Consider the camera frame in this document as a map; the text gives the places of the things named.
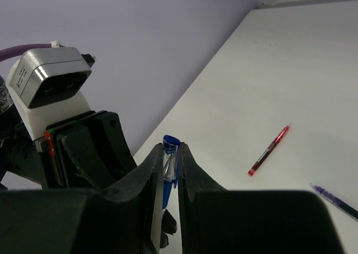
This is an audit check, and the purple gel pen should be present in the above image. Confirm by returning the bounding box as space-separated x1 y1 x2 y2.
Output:
309 183 357 220

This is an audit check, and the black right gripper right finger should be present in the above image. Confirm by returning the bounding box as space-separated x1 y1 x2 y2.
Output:
178 143 344 253

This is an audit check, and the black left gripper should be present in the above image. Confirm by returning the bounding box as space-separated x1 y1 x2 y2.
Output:
1 108 137 191

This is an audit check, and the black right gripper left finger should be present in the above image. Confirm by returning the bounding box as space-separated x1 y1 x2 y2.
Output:
1 144 163 253

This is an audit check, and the red gel pen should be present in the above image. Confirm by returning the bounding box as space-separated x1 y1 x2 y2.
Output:
247 123 291 177

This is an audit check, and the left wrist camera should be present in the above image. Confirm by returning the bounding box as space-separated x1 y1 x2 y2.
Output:
6 47 96 140

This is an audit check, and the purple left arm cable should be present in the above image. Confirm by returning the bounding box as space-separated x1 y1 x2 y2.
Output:
0 40 61 62

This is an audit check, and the blue pen cap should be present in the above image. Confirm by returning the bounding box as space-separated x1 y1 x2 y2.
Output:
162 135 181 188

